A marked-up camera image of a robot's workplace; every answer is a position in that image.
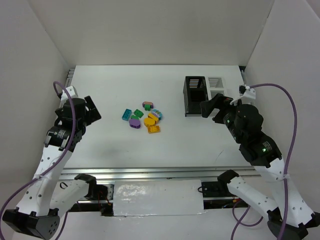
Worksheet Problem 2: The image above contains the yellow rounded lego brick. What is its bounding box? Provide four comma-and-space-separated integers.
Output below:
143, 117, 157, 128

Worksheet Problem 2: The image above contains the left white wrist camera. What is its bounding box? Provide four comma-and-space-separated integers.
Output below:
60, 86, 78, 102

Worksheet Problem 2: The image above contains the black slotted container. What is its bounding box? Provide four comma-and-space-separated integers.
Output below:
183, 76, 208, 117

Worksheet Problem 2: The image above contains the teal flower printed lego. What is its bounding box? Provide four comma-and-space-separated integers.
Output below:
151, 109, 163, 120

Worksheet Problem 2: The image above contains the green square lego brick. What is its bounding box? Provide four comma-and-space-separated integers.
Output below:
133, 109, 144, 118

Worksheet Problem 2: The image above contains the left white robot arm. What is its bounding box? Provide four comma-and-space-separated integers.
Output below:
0, 96, 101, 240

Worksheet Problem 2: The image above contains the purple printed lego brick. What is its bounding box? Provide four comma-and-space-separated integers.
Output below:
142, 101, 154, 109

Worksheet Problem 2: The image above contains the aluminium frame rail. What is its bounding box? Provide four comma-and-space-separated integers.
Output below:
59, 166, 258, 181

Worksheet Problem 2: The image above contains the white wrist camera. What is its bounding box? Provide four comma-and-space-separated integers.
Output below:
60, 86, 78, 102
230, 84, 256, 106

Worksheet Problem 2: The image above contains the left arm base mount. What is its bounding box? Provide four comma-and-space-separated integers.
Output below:
74, 173, 113, 217

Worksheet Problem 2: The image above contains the purple rounded lego brick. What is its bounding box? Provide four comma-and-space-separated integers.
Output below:
129, 118, 141, 129

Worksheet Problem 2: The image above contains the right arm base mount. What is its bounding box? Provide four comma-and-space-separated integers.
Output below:
197, 181, 241, 210

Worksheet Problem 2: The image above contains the green rounded lego brick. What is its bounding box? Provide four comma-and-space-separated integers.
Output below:
130, 114, 140, 120

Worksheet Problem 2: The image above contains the teal rectangular lego brick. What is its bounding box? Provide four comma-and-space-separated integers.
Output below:
121, 109, 132, 121

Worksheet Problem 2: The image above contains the white slotted container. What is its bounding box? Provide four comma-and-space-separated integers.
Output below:
206, 77, 226, 99

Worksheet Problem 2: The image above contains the orange lego brick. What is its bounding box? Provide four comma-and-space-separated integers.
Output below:
147, 125, 161, 134

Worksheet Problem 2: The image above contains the small green lego brick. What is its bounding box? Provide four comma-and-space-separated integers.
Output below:
144, 104, 151, 111

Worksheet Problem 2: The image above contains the white taped cover panel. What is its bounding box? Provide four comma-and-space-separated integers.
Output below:
113, 180, 205, 217

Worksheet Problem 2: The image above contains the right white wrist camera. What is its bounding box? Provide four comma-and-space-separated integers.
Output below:
230, 84, 256, 106

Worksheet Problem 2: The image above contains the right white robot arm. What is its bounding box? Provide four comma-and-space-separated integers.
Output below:
200, 93, 320, 240

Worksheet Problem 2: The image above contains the yellow rectangular lego brick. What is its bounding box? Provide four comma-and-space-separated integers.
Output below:
148, 113, 159, 124

